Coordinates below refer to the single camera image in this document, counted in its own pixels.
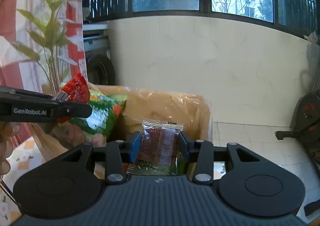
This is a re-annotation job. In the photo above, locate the red snack packet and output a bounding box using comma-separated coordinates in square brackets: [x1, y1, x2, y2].
[52, 73, 90, 123]

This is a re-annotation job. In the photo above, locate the green vegetable chips bag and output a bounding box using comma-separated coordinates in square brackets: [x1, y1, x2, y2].
[50, 89, 127, 149]

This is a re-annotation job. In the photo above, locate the clear dark snack packet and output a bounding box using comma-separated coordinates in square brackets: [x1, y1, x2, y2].
[126, 120, 184, 176]

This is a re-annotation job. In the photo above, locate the person's left hand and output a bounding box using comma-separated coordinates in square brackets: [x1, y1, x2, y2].
[0, 121, 21, 179]

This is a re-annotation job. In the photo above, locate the floral checkered tablecloth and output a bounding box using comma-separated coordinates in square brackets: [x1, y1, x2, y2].
[1, 137, 44, 225]

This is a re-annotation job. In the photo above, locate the black tire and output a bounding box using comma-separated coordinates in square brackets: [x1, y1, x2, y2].
[86, 54, 116, 86]

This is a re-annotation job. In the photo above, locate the pink bamboo print curtain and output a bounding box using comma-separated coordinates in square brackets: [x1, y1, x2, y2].
[0, 0, 89, 149]

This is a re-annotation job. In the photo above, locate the plastic-lined cardboard box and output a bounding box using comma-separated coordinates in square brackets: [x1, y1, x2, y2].
[28, 83, 212, 161]

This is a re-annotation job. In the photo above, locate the black exercise bike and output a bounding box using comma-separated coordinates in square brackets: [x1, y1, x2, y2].
[274, 91, 320, 216]

